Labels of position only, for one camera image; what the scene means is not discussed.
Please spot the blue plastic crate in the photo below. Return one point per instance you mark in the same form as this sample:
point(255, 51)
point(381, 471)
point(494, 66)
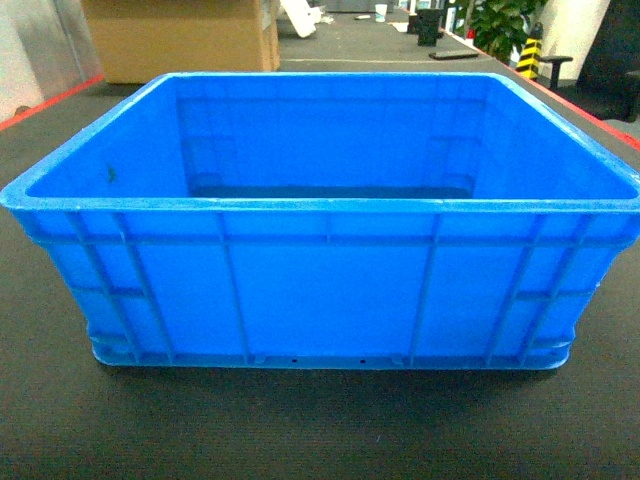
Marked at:
point(330, 220)

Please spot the large cardboard box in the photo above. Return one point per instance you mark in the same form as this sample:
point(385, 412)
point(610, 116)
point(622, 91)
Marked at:
point(137, 41)

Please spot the white foam piece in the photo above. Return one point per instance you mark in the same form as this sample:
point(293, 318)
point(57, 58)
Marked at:
point(302, 16)

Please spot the white paper cup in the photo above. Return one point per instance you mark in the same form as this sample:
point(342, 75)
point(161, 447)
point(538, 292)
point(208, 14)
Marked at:
point(381, 10)

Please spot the yellow black striped bollard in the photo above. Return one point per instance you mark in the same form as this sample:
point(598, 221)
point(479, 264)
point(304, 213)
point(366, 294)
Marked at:
point(528, 63)

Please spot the green potted plant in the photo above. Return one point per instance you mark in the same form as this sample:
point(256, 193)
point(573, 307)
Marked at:
point(500, 26)

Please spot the black office chair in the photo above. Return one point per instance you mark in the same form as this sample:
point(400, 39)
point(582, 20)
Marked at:
point(608, 84)

